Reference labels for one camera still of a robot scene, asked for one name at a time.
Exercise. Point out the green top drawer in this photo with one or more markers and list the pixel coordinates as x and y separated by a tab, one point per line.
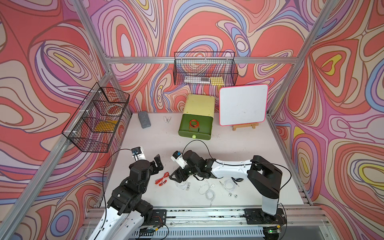
204	132

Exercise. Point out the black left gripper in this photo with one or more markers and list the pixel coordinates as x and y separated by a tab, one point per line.
159	164

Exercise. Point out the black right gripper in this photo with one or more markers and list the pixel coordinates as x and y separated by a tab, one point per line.
178	173

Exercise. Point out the pink framed whiteboard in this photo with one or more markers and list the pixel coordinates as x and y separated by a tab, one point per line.
241	105

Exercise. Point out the black wire basket left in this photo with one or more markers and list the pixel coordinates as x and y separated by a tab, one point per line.
96	121

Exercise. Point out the grey felt eraser block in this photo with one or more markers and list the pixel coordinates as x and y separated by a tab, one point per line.
144	119

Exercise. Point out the white earphones left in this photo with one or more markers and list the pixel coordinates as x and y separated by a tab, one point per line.
184	185

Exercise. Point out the white earphones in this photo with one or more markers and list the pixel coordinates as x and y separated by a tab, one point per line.
230	186
207	190
184	185

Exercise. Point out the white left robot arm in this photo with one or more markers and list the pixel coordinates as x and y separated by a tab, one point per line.
126	212

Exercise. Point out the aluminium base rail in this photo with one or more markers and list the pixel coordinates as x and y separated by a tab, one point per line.
293	222

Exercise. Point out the red earphones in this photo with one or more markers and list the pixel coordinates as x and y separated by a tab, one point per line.
163	180
194	124

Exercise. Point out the white earphones right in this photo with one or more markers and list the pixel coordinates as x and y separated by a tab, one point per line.
230	186

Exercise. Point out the black wire basket back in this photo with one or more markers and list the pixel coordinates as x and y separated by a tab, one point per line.
205	68

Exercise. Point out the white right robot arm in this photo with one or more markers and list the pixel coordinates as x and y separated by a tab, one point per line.
264	176

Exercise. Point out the black earphones right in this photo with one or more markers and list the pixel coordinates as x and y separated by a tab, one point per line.
237	180

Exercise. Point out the black wire basket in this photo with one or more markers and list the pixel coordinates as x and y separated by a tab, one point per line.
96	121
205	68

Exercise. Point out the white earphones middle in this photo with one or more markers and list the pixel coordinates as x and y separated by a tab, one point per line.
207	190

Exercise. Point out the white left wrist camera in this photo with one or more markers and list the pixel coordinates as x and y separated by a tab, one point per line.
138	154

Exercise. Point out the yellow pink drawer cabinet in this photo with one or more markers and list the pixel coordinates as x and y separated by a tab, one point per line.
200	105

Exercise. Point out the wooden whiteboard easel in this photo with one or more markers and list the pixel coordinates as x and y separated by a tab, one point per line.
252	125

